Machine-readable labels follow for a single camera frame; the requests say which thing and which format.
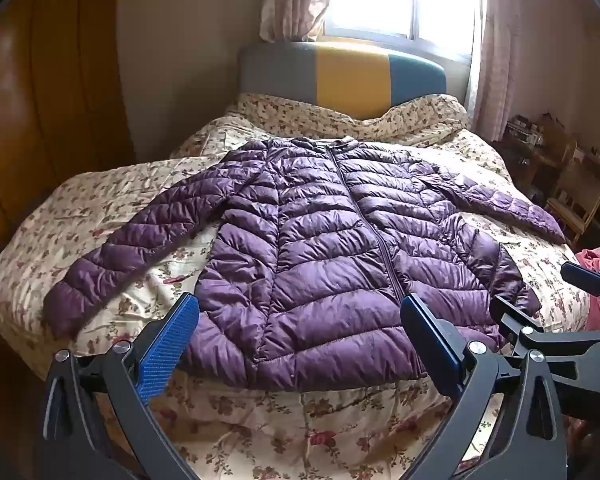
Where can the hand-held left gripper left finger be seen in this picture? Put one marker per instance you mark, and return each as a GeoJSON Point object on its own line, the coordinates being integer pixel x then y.
{"type": "Point", "coordinates": [167, 345]}

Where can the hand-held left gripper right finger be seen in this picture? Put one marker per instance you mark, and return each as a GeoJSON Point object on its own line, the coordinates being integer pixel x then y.
{"type": "Point", "coordinates": [430, 340]}

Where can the pink cloth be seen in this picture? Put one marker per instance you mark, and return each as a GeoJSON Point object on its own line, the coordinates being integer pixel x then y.
{"type": "Point", "coordinates": [592, 265]}

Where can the bright window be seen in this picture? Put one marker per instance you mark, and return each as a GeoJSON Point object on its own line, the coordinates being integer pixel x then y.
{"type": "Point", "coordinates": [380, 0]}

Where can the grey yellow teal headboard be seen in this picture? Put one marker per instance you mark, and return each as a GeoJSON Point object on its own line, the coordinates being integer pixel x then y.
{"type": "Point", "coordinates": [350, 75]}

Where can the purple quilted down jacket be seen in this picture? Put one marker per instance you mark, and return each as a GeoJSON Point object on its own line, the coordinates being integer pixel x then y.
{"type": "Point", "coordinates": [305, 260]}

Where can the brown wooden wardrobe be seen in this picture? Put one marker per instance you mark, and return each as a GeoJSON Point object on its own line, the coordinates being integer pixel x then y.
{"type": "Point", "coordinates": [55, 85]}

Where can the small wooden chair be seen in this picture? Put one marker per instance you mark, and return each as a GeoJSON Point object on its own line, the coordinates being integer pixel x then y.
{"type": "Point", "coordinates": [580, 185]}

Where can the large floral print quilt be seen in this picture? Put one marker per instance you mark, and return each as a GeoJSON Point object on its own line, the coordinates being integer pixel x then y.
{"type": "Point", "coordinates": [105, 185]}

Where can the pale patterned curtain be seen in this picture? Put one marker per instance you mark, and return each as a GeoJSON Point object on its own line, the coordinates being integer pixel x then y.
{"type": "Point", "coordinates": [290, 0]}
{"type": "Point", "coordinates": [505, 50]}

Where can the small floral print blanket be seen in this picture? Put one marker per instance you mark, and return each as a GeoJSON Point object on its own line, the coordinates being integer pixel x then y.
{"type": "Point", "coordinates": [300, 112]}

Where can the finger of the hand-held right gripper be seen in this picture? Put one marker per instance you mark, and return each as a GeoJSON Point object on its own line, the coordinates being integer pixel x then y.
{"type": "Point", "coordinates": [545, 342]}
{"type": "Point", "coordinates": [587, 277]}

